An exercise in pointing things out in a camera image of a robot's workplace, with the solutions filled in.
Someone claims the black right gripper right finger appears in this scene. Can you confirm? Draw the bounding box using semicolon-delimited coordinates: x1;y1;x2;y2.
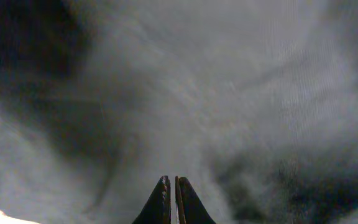
175;176;216;224

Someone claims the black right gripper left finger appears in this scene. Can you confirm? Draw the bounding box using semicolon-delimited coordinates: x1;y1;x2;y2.
132;175;172;224

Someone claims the black t-shirt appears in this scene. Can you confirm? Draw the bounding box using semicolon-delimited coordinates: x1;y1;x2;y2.
0;0;358;223

